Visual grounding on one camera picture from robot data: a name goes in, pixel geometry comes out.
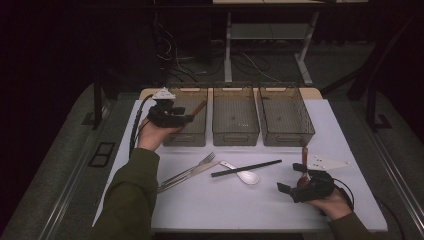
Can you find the white metal desk frame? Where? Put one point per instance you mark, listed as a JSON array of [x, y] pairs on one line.
[[228, 50]]

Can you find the metal fork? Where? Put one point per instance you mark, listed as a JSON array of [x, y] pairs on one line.
[[200, 164]]

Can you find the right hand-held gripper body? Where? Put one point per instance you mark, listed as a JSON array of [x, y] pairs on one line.
[[315, 190]]

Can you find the brown wooden spoon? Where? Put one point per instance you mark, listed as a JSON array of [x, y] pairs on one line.
[[304, 155]]

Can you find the smoky clear plastic bin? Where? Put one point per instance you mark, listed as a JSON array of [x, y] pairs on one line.
[[286, 116], [235, 116], [196, 133]]

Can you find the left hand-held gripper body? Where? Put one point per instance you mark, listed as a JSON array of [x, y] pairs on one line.
[[165, 116]]

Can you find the person's right hand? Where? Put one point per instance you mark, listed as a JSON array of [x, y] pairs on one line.
[[333, 207]]

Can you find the black metal stand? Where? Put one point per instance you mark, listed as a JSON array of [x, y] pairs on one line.
[[97, 103], [371, 106]]

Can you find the black chopstick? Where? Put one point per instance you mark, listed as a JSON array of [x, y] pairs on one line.
[[260, 165]]

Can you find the person's left hand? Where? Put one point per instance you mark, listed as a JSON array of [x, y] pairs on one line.
[[151, 138]]

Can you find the metal knife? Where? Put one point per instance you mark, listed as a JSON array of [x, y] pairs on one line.
[[200, 170]]

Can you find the white ceramic spoon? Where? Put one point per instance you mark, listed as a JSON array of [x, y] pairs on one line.
[[250, 178]]

